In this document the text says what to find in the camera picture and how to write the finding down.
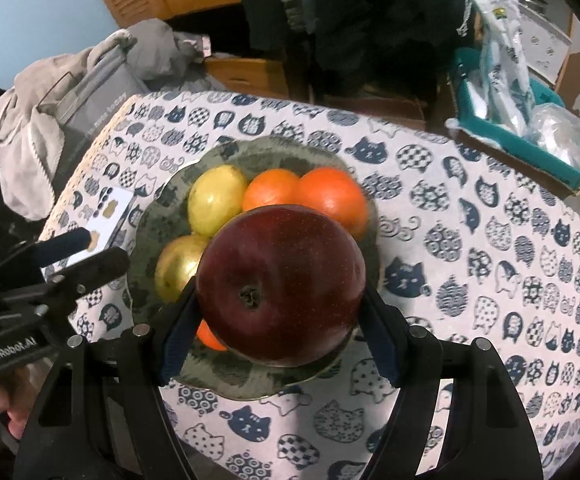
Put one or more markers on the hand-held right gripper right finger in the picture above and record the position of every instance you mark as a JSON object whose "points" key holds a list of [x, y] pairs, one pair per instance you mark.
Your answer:
{"points": [[382, 347]]}

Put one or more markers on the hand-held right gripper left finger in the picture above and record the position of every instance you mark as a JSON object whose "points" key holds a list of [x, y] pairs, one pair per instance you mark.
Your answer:
{"points": [[177, 345]]}

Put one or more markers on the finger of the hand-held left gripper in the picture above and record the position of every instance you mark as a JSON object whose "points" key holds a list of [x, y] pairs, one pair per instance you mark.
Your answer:
{"points": [[100, 267], [65, 245]]}

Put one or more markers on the small orange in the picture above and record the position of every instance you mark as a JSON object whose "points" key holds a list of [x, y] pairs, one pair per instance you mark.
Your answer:
{"points": [[270, 190], [209, 338]]}

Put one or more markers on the yellow apple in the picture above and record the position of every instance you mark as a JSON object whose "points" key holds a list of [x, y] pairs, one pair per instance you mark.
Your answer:
{"points": [[177, 265]]}

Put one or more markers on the green glass plate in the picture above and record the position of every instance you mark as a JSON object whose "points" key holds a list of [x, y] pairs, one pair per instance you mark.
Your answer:
{"points": [[250, 379]]}

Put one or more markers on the red apple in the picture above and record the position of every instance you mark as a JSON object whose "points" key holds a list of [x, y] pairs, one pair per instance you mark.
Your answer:
{"points": [[280, 280]]}

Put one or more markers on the large orange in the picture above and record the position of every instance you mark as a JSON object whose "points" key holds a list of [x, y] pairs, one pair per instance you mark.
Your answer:
{"points": [[335, 197]]}

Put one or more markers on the person's left hand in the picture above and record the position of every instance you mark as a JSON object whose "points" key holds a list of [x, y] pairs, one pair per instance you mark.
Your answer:
{"points": [[0, 405]]}

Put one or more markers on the white printed card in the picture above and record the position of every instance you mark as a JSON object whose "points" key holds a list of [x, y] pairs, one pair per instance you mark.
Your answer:
{"points": [[115, 210]]}

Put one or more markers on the cat print tablecloth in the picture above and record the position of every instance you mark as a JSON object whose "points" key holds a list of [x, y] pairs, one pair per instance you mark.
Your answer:
{"points": [[470, 260]]}

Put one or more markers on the grey fabric bag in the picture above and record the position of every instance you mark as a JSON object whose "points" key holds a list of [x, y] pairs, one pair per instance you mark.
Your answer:
{"points": [[95, 105]]}

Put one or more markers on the grey jacket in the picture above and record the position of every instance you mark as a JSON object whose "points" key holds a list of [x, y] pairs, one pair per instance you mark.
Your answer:
{"points": [[170, 55]]}

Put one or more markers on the brown cardboard box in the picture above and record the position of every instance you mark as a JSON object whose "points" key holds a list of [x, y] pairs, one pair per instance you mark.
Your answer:
{"points": [[520, 160]]}

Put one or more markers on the wooden drawer box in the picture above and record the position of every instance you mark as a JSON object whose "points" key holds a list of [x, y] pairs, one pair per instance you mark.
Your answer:
{"points": [[245, 77]]}

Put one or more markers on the teal box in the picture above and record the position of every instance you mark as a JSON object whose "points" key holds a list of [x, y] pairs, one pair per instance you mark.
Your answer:
{"points": [[475, 105]]}

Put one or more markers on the clear plastic bag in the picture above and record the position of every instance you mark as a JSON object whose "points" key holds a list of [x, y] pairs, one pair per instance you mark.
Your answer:
{"points": [[560, 135]]}

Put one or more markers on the white printed plastic bag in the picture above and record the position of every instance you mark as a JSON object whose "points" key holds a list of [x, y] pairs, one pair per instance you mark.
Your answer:
{"points": [[500, 50]]}

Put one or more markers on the black coat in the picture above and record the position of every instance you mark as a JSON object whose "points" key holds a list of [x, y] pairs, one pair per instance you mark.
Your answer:
{"points": [[380, 25]]}

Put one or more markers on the white patterned box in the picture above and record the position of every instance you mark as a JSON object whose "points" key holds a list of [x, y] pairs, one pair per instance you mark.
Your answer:
{"points": [[545, 40]]}

